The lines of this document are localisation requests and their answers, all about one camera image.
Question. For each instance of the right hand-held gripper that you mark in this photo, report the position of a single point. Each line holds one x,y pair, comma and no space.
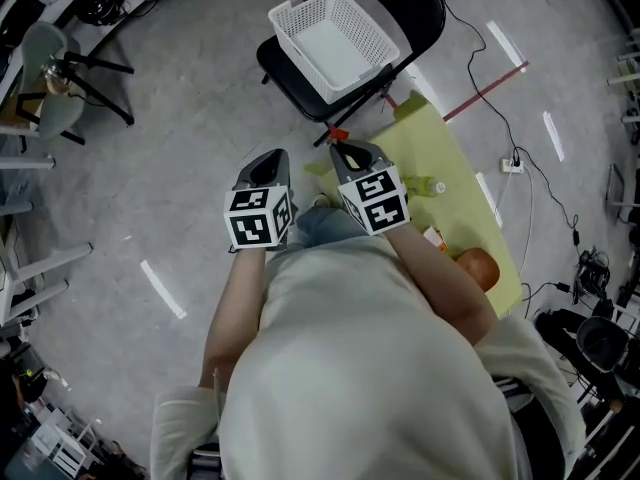
377,200

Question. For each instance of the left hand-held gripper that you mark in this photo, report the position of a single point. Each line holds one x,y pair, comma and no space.
255,218

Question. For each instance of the small red packet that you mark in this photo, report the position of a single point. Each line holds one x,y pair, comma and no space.
337,133

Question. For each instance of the green plastic bottle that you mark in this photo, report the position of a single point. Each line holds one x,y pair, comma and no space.
420,185

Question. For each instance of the orange tissue box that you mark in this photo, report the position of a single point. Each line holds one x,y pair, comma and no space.
437,240

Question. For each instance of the brown wooden bowl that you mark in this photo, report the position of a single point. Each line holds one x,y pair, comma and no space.
477,268

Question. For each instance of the person's left forearm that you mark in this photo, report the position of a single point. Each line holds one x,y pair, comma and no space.
235,308

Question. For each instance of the person's right forearm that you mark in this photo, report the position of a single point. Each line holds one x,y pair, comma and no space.
440,278

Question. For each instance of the yellow-green table top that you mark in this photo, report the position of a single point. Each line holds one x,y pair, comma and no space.
450,143

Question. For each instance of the person's white shoe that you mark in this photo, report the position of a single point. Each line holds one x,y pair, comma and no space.
321,200

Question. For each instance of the white plastic basket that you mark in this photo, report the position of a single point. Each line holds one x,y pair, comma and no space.
325,53

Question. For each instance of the white power strip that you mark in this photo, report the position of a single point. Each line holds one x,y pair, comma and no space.
512,165

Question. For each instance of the black folding chair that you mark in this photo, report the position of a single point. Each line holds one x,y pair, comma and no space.
425,8

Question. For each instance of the person's white shirt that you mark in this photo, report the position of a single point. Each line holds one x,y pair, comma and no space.
350,358

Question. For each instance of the grey shell chair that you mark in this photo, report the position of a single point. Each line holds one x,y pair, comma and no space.
55,113

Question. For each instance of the white table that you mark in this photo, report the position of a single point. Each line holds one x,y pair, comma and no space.
55,259

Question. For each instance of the black power adapter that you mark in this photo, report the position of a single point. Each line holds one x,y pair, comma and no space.
575,236

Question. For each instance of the clear glass bottle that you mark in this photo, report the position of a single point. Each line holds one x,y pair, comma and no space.
52,73

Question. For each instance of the dark grey office chair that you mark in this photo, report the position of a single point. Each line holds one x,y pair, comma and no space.
600,343

